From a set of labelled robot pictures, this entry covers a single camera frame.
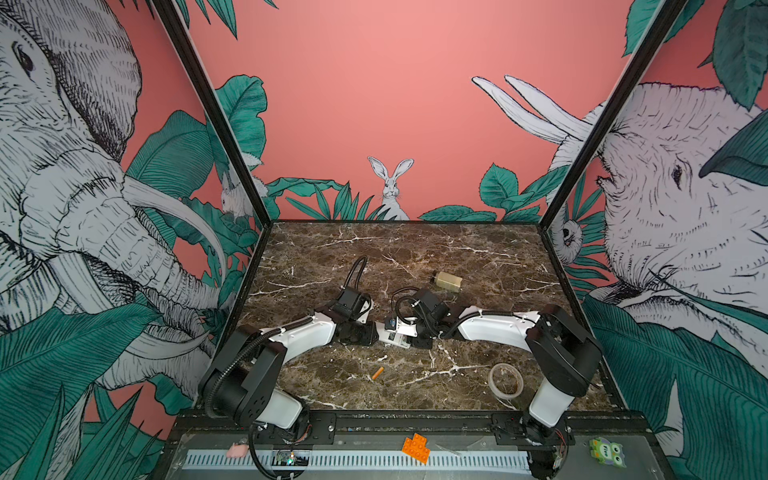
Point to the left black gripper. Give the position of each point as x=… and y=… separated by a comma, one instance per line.
x=368, y=338

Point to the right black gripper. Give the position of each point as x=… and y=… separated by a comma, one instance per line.
x=422, y=344

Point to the white red remote control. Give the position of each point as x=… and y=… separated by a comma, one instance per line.
x=396, y=335

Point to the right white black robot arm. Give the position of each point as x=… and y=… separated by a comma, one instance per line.
x=567, y=354

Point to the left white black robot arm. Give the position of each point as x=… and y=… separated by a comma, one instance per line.
x=241, y=381

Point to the clear tape roll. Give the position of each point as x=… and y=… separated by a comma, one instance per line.
x=505, y=382

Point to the orange toy brick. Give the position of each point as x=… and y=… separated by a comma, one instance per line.
x=416, y=448

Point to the small green circuit board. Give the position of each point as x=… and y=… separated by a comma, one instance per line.
x=290, y=459

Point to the green owl toy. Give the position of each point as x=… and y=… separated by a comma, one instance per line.
x=607, y=452

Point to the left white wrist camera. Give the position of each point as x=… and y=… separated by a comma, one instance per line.
x=364, y=312

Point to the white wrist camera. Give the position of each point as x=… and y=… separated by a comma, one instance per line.
x=399, y=326
x=364, y=312

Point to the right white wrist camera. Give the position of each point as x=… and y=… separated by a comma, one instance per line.
x=399, y=326

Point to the white slotted cable duct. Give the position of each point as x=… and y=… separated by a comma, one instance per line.
x=328, y=460

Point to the black front mounting rail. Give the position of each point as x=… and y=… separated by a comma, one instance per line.
x=414, y=426

